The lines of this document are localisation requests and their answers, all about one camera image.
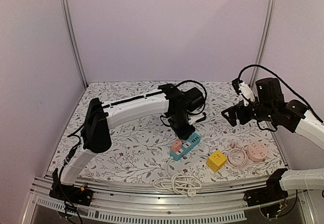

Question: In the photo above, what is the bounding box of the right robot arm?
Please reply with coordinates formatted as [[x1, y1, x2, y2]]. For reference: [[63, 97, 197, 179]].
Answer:
[[221, 65, 323, 202]]

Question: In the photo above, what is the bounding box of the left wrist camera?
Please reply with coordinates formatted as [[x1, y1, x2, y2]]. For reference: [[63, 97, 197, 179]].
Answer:
[[188, 112, 207, 125]]

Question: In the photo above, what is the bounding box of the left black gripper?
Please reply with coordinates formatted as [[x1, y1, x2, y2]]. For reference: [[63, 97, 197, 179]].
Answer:
[[168, 113, 196, 141]]

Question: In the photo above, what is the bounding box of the pink plug adapter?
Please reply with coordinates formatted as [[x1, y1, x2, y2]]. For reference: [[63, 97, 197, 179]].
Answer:
[[171, 140, 182, 153]]

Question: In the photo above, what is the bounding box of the right aluminium frame post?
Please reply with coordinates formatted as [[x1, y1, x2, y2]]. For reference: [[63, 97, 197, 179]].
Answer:
[[248, 0, 279, 83]]

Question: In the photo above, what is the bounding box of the left aluminium frame post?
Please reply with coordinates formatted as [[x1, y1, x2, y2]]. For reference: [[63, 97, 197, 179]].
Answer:
[[60, 0, 89, 89]]

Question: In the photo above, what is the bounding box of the floral table mat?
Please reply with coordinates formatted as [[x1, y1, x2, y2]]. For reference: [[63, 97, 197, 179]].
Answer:
[[49, 81, 285, 184]]

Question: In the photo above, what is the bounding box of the aluminium frame post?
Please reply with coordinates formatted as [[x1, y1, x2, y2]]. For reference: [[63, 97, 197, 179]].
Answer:
[[248, 0, 279, 83], [60, 0, 89, 89]]

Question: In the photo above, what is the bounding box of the white power strip cable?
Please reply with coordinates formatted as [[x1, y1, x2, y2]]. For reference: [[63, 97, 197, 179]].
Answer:
[[152, 157, 203, 197]]

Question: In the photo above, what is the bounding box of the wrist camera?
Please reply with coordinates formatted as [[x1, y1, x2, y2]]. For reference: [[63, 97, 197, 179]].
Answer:
[[232, 78, 256, 106], [188, 112, 207, 125]]

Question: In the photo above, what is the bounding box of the pink coiled cable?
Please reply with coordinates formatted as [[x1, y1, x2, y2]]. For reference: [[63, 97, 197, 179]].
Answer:
[[225, 139, 250, 168]]

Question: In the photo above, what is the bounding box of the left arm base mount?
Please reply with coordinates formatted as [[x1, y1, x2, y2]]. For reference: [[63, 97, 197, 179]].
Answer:
[[49, 184, 94, 206]]

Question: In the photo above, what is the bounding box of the aluminium front rail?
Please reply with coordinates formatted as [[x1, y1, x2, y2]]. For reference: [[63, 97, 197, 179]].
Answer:
[[21, 175, 317, 224]]

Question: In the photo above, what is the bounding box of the yellow cube socket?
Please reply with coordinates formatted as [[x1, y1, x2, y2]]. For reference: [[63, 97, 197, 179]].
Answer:
[[206, 150, 227, 172]]

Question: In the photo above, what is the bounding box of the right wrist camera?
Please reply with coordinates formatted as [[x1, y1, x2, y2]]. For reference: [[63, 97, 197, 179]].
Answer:
[[232, 78, 256, 106]]

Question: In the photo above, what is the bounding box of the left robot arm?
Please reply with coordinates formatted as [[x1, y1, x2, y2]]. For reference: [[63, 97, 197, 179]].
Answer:
[[52, 82, 207, 201]]

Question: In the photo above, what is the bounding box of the teal power strip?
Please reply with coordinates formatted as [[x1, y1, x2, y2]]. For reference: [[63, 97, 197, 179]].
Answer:
[[170, 133, 201, 161]]

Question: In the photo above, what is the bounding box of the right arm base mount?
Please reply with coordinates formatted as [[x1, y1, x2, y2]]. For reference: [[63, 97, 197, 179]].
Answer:
[[243, 184, 288, 207]]

